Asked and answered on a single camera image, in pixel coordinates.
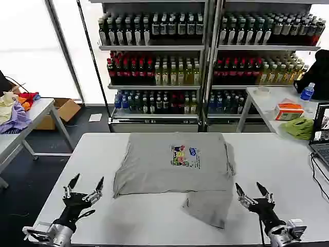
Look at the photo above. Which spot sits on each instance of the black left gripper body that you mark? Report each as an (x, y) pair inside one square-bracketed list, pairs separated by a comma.
[(75, 203)]

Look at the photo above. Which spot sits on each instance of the shelf rack with bottles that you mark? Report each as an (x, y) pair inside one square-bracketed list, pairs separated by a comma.
[(244, 67), (154, 67)]

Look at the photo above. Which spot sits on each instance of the cream cloth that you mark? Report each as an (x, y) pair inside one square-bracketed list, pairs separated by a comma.
[(5, 110)]

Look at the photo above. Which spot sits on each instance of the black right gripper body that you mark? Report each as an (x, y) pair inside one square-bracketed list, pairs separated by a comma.
[(264, 209)]

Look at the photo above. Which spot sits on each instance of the white paper sheet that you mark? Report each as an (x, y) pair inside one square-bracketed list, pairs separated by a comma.
[(95, 117)]

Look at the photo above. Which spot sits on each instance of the red cloth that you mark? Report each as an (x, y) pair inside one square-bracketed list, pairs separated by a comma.
[(28, 97)]

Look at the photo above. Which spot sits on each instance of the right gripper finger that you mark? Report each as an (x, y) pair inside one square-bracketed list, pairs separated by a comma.
[(242, 196), (266, 195)]

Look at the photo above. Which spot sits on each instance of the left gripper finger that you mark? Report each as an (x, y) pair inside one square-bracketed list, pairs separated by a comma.
[(69, 189), (96, 191)]

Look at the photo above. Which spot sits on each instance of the grey printed shirt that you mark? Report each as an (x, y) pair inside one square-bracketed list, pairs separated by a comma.
[(159, 175)]

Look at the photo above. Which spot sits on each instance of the blue cloth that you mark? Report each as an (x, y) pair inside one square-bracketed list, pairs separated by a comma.
[(37, 96)]

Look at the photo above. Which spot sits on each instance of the blue-labelled water bottle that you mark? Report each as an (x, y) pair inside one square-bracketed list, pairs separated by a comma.
[(307, 93)]

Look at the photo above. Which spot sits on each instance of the white side table with laptop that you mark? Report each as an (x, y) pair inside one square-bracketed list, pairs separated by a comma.
[(259, 103)]

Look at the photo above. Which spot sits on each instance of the white side table with clothes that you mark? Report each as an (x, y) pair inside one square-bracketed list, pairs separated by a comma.
[(38, 108)]

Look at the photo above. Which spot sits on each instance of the green cloth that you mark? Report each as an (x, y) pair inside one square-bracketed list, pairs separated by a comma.
[(298, 127)]

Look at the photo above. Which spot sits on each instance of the brown cardboard box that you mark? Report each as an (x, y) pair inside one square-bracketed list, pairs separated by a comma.
[(66, 110)]

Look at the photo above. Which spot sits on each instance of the purple cloth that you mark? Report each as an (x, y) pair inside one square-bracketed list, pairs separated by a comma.
[(19, 118)]

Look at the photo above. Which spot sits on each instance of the dark open laptop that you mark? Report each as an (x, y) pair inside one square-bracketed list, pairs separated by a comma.
[(321, 123)]

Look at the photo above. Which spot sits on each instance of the white tape roll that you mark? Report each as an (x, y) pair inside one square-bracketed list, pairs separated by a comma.
[(257, 92)]

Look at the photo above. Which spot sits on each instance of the black bag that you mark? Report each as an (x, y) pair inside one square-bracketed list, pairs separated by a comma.
[(3, 81)]

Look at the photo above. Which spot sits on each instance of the orange tissue box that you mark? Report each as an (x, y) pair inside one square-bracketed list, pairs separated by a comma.
[(288, 113)]

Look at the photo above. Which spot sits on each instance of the orange cloth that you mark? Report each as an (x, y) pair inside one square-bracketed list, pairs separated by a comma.
[(24, 105)]

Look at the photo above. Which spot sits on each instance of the black backpack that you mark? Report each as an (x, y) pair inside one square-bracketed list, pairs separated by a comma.
[(321, 77)]

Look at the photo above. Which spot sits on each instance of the black window post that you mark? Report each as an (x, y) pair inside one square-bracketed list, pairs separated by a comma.
[(64, 51)]

